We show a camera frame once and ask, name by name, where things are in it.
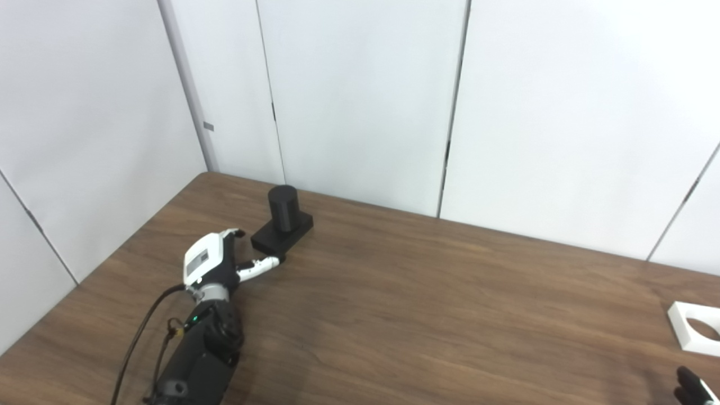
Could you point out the black peg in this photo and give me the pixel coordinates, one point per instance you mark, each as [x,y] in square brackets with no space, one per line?
[284,216]

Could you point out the gray wall corner post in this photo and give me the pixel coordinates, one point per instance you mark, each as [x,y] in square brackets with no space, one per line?
[188,84]

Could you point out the small gray post tag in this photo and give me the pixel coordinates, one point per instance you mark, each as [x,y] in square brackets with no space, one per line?
[208,126]

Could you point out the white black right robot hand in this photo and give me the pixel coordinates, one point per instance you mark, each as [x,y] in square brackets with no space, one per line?
[693,388]

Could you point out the white square piece with hole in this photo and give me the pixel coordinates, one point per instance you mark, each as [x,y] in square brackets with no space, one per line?
[682,323]

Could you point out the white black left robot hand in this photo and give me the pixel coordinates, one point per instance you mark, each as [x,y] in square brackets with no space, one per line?
[203,259]

